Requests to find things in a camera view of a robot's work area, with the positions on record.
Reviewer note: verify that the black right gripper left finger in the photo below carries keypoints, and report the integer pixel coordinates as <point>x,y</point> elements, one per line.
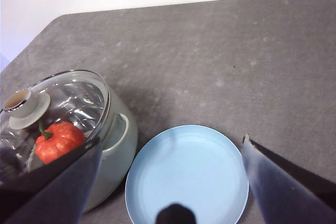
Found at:
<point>52,195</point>

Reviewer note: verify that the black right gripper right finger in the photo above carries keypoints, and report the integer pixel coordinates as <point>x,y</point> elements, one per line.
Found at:
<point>288,197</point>

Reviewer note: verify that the orange pumpkin with green stem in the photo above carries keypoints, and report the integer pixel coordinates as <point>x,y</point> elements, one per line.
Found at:
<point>59,142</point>

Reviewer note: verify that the glass lid with green knob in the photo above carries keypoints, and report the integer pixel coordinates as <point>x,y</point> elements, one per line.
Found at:
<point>29,110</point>

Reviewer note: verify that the pale green electric steamer pot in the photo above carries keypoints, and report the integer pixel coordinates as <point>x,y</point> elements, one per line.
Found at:
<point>116,155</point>

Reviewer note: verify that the blue plate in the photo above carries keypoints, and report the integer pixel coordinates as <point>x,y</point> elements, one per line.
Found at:
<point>189,171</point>

